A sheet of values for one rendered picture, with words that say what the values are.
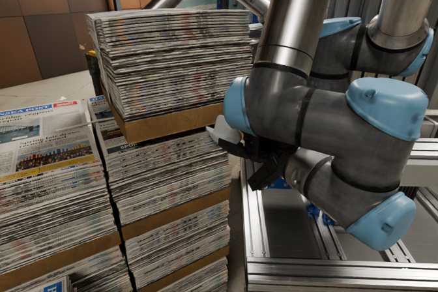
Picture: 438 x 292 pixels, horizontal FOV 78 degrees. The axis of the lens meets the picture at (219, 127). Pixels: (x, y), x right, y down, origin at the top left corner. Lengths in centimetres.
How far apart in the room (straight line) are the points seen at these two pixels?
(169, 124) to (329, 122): 32
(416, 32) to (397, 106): 43
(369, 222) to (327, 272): 79
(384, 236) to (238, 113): 21
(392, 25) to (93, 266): 83
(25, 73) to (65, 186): 381
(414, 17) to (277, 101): 41
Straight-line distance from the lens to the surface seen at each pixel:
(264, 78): 34
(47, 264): 69
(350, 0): 101
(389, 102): 30
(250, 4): 130
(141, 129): 53
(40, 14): 435
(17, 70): 431
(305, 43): 36
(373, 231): 36
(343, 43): 75
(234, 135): 50
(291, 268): 111
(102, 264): 74
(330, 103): 32
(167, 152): 59
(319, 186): 38
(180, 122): 54
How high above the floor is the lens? 112
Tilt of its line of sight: 28 degrees down
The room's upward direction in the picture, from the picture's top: straight up
